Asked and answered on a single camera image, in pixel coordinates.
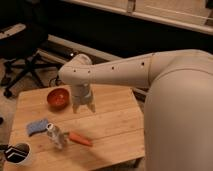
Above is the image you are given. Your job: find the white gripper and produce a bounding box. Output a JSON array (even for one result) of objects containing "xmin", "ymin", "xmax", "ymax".
[{"xmin": 71, "ymin": 84, "xmax": 96, "ymax": 114}]

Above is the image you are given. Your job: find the red ceramic bowl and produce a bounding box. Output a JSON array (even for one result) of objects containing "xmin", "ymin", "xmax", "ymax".
[{"xmin": 47, "ymin": 88, "xmax": 69, "ymax": 109}]

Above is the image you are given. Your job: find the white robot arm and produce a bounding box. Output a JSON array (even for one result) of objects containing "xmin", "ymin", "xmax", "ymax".
[{"xmin": 59, "ymin": 49, "xmax": 213, "ymax": 171}]

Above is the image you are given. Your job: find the orange carrot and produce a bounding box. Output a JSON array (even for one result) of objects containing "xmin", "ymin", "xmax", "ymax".
[{"xmin": 65, "ymin": 132, "xmax": 93, "ymax": 147}]

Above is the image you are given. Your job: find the clear plastic bottle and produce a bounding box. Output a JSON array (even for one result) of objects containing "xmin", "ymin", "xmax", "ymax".
[{"xmin": 46, "ymin": 123, "xmax": 66, "ymax": 149}]

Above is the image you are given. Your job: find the wooden table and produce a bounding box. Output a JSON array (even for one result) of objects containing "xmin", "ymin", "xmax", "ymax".
[{"xmin": 4, "ymin": 85, "xmax": 145, "ymax": 171}]

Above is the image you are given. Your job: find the blue sponge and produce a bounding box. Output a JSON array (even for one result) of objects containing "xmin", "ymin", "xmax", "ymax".
[{"xmin": 26, "ymin": 119, "xmax": 49, "ymax": 136}]

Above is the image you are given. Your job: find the black and white mug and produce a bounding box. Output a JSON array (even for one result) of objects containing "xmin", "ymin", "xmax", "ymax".
[{"xmin": 4, "ymin": 143, "xmax": 33, "ymax": 166}]

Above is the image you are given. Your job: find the black office chair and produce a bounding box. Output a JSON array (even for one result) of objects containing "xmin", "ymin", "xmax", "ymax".
[{"xmin": 0, "ymin": 0, "xmax": 60, "ymax": 98}]

